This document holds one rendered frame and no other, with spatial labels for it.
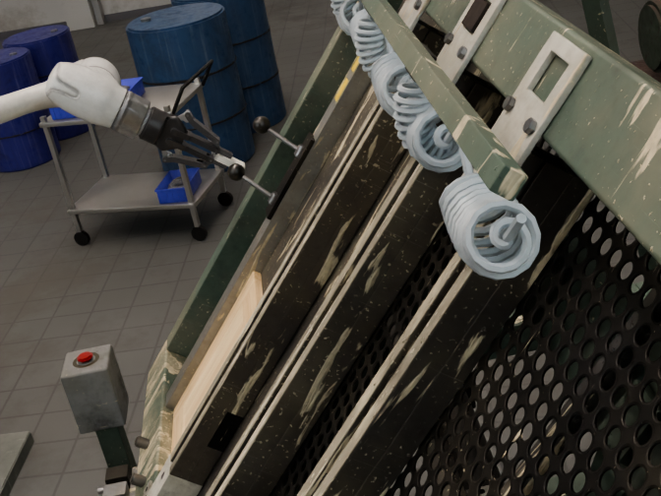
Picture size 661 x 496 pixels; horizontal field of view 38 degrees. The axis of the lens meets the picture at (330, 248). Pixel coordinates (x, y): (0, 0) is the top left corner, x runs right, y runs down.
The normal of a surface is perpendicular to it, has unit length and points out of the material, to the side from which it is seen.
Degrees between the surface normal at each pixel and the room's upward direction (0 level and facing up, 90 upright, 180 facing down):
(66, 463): 0
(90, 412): 90
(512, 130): 51
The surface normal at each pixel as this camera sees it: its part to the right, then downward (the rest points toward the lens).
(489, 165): -0.87, -0.40
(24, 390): -0.17, -0.88
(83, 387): 0.11, 0.44
